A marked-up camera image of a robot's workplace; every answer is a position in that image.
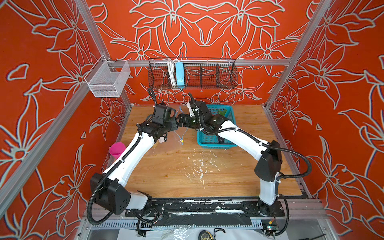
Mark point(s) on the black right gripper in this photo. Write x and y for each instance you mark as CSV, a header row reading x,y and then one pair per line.
x,y
185,123

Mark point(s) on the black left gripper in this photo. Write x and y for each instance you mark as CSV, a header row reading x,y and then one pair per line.
x,y
172,119

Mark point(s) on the clear zip top bag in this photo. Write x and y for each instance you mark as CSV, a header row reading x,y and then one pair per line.
x,y
171,142

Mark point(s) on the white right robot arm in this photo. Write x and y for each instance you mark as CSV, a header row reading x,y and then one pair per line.
x,y
268,154

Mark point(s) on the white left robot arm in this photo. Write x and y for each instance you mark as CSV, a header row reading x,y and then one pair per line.
x,y
109,196

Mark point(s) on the green lettuce leaf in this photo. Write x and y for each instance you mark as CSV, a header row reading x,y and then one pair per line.
x,y
223,112

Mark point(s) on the teal plastic basket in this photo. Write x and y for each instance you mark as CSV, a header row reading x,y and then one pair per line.
x,y
211,142

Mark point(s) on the dark eggplant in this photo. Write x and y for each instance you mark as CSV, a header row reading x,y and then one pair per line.
x,y
220,140

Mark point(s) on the pink plastic goblet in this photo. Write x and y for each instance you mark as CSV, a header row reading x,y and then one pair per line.
x,y
117,149

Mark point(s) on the light blue power strip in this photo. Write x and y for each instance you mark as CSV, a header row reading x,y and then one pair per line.
x,y
180,75

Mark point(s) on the yellow black tape measure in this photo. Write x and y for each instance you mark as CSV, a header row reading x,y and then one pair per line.
x,y
205,235

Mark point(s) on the black wire wall basket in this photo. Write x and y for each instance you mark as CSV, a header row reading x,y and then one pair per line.
x,y
200,73

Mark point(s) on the clear mesh wall bin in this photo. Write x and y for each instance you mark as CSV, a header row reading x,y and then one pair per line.
x,y
105,80

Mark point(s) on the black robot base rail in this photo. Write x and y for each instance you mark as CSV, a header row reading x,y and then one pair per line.
x,y
210,213

